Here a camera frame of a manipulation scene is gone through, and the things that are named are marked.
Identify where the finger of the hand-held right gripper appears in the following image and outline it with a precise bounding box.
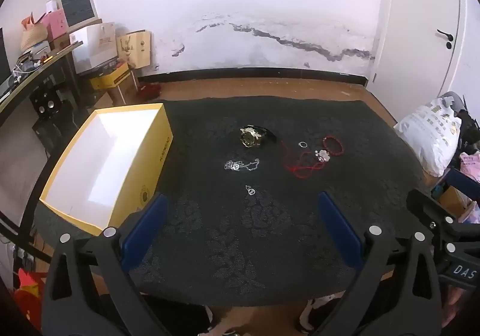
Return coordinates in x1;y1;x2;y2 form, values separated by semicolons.
406;189;480;253

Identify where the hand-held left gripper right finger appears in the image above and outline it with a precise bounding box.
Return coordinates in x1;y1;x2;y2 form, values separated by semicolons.
317;191;443;336

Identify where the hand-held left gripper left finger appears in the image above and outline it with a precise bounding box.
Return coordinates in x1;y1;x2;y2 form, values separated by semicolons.
40;193;169;336

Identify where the yellow cardboard box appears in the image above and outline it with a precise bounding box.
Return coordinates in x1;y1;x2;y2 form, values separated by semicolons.
38;103;174;237

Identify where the red cord silver pendant necklace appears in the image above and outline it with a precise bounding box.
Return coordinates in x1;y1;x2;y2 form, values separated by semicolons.
279;140;331;179

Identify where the red bead bracelet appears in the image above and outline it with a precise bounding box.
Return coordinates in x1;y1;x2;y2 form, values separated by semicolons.
322;136;344;155

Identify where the silver chain necklace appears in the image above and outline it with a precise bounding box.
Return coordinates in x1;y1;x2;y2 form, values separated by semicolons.
224;158;260;172

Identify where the gold and black wristwatch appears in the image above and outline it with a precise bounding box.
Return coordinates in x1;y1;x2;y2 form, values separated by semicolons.
240;125;278;148

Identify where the brown cardboard box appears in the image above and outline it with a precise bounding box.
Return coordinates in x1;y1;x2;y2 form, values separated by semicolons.
437;186;474;221

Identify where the white printed plastic bag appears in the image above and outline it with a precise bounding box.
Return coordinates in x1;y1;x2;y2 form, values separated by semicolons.
393;98;464;178

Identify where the black patterned table mat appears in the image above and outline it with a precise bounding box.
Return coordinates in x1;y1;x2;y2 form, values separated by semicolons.
35;96;428;308

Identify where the person's white shoe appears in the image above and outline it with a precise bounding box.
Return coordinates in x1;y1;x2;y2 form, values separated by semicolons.
298;292;340;335

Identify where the grey cloth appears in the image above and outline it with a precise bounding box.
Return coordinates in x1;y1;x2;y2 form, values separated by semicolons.
439;91;466;112

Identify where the red and yellow bag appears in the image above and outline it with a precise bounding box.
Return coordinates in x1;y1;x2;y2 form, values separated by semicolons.
13;268;47;330

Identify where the red cloth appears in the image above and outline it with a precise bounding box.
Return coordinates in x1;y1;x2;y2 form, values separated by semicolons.
137;83;162;98

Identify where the yellow stool with white legs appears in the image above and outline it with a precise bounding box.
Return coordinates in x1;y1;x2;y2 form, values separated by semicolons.
89;65;137;105

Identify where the black speaker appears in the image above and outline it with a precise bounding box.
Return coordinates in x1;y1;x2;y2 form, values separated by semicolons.
30;86;65;119

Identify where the light wooden box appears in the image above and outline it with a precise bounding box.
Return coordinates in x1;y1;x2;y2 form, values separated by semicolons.
116;30;152;68

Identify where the white cardboard box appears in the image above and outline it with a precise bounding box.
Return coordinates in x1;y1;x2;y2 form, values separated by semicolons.
69;22;119;75

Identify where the black desk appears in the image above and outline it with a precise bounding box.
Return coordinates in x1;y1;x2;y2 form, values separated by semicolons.
0;40;85;142

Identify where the white door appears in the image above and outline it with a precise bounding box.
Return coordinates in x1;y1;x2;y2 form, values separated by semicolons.
377;0;480;112

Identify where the black monitor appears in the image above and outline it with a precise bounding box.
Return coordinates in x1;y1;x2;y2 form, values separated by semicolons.
0;26;12;87

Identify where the pink box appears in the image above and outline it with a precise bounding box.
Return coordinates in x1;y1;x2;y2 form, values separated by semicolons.
40;8;70;40

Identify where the beige framed dark board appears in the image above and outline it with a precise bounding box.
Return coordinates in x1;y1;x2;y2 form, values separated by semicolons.
52;0;100;31

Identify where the black door handle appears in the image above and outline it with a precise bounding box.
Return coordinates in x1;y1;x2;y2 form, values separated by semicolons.
437;29;454;49

